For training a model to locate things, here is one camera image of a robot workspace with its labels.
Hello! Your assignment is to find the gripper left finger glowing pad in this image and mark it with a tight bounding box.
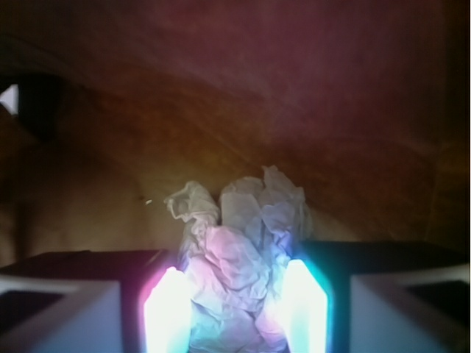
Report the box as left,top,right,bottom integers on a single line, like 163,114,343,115
1,250,191,352

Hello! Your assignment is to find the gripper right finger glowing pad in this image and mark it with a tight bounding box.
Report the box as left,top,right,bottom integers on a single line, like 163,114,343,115
283,241,470,352

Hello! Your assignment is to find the white paper ball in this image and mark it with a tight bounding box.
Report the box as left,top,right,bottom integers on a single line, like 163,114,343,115
165,166,312,352

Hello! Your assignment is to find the brown paper bag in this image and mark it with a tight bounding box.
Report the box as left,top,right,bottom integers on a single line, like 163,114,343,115
1,1,470,259

